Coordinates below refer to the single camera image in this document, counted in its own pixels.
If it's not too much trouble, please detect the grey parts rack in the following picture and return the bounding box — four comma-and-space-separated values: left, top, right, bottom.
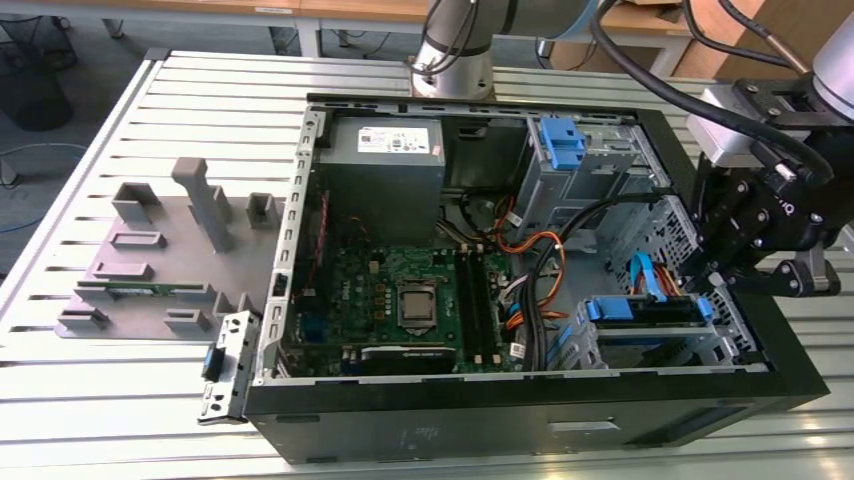
55, 157, 288, 342

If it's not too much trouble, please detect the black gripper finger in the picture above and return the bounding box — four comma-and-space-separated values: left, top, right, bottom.
679, 154, 762, 291
716, 249, 841, 297

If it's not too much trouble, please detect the black PC case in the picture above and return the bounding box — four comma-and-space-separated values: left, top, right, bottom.
243, 91, 831, 464

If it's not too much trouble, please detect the blue floor cable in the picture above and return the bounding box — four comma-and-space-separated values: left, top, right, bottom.
0, 142, 88, 236

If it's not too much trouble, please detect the long wooden desk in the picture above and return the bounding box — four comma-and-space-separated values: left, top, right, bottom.
0, 0, 428, 57

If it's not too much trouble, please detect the metal expansion slot bracket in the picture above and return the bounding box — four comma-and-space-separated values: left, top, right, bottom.
196, 309, 263, 426

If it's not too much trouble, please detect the wooden cabinet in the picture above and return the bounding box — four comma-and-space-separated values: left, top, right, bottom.
683, 0, 826, 84

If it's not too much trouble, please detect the blue SATA wire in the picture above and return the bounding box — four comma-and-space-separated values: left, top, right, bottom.
628, 251, 670, 305

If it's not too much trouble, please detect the black cable bundle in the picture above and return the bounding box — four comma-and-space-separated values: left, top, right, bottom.
519, 192, 675, 372

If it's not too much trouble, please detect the silver CPU in socket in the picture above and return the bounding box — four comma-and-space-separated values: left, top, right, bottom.
394, 278, 442, 336

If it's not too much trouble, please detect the black graphics card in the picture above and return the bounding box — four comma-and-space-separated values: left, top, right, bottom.
343, 343, 459, 376

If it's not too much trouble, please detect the black cable metal sleeve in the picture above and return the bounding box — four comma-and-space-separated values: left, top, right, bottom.
718, 0, 815, 76

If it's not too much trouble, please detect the grey power supply unit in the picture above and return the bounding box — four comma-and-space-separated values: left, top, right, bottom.
312, 117, 447, 246

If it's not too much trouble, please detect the blue drive bay latch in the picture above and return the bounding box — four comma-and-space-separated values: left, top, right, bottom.
540, 117, 587, 171

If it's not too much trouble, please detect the green motherboard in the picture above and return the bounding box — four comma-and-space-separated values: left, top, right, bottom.
292, 244, 528, 376

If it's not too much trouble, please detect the black mesh waste bin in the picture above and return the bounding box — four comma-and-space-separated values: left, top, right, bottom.
0, 14, 80, 132

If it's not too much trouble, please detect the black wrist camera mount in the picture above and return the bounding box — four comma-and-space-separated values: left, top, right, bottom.
730, 77, 854, 131

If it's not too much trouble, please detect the black RAM slot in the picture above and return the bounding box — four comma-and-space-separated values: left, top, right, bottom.
474, 243, 503, 365
456, 243, 484, 365

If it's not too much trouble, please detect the wooden desk white frame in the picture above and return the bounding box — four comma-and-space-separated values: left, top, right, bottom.
532, 0, 706, 77

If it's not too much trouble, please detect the orange yellow power wire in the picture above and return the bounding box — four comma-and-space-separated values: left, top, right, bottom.
655, 263, 695, 302

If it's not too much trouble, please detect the orange wire loop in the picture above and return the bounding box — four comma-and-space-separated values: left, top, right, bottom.
496, 230, 568, 307

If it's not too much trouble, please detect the green RAM stick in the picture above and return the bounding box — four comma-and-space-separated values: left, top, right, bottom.
104, 282, 180, 296

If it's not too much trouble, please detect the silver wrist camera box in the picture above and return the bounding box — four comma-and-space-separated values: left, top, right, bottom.
686, 84, 762, 166

